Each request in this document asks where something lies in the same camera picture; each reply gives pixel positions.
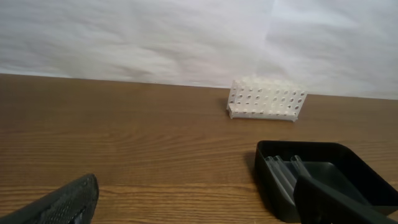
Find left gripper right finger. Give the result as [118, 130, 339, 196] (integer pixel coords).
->
[293, 174, 398, 224]

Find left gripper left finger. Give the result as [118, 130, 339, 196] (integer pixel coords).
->
[0, 173, 100, 224]

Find clear test tube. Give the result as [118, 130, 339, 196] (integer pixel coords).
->
[264, 156, 295, 205]
[273, 155, 299, 189]
[290, 154, 312, 179]

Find black tray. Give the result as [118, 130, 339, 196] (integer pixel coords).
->
[254, 140, 398, 223]

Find white test tube rack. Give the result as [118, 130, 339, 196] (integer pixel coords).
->
[226, 77, 308, 123]

